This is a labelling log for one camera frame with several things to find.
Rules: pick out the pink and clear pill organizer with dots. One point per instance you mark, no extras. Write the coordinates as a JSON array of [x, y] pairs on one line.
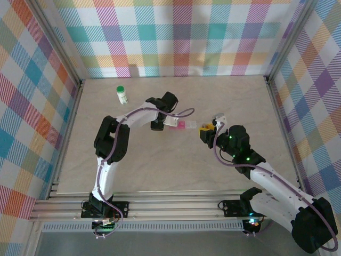
[[182, 125]]

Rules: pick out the white bottle with green cap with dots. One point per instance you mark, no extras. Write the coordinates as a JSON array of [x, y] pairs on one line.
[[122, 96]]

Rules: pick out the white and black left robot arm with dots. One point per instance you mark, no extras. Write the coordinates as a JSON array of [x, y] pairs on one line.
[[106, 176]]

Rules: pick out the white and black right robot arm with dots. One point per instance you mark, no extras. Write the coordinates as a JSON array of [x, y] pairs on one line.
[[277, 184]]

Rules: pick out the right control circuit board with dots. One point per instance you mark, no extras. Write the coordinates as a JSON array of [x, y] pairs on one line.
[[253, 223]]

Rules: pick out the control circuit board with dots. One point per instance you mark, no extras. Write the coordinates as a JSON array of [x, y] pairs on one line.
[[253, 223], [105, 226]]

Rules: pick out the left control circuit board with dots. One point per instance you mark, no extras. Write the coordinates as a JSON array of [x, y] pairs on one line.
[[105, 226]]

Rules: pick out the aluminium side rail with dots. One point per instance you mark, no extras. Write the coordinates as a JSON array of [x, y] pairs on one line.
[[70, 125], [283, 128]]

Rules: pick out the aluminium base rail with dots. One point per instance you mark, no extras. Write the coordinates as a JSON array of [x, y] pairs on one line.
[[173, 205]]

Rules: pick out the aluminium frame post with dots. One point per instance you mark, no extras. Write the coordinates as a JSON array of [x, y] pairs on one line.
[[58, 42], [290, 37]]

